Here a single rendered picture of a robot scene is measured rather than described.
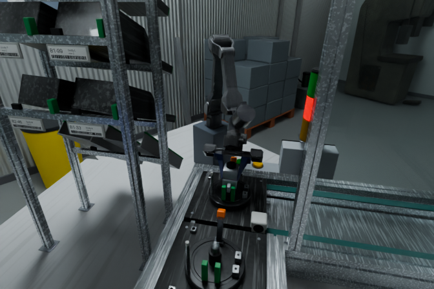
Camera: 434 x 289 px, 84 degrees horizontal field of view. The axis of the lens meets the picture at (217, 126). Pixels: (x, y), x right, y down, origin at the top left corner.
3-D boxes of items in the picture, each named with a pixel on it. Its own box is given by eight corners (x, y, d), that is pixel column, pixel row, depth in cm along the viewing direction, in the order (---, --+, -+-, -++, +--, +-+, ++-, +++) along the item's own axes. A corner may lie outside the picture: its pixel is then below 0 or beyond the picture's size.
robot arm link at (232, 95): (207, 39, 89) (214, 27, 79) (228, 39, 92) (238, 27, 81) (216, 117, 89) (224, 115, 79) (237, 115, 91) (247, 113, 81)
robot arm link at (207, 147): (209, 133, 84) (206, 126, 78) (263, 139, 81) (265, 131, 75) (205, 156, 81) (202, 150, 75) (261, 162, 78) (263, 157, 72)
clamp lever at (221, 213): (216, 237, 61) (217, 208, 61) (223, 238, 61) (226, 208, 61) (213, 244, 58) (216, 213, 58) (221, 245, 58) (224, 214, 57)
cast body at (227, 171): (225, 175, 81) (225, 157, 78) (237, 177, 80) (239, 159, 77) (221, 191, 73) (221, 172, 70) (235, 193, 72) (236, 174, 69)
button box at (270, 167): (232, 169, 105) (232, 157, 103) (281, 175, 102) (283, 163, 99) (230, 179, 99) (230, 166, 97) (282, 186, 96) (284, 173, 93)
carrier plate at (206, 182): (203, 175, 93) (203, 170, 92) (265, 182, 89) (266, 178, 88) (183, 222, 72) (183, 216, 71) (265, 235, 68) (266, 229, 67)
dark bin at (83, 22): (136, 70, 78) (139, 48, 78) (172, 74, 74) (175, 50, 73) (53, 36, 51) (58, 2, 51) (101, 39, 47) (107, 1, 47)
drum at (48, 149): (82, 163, 269) (68, 109, 242) (95, 180, 242) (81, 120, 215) (37, 179, 242) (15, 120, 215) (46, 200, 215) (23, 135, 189)
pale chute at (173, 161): (150, 162, 94) (154, 151, 96) (179, 169, 90) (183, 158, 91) (102, 138, 69) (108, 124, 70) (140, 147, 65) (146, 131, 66)
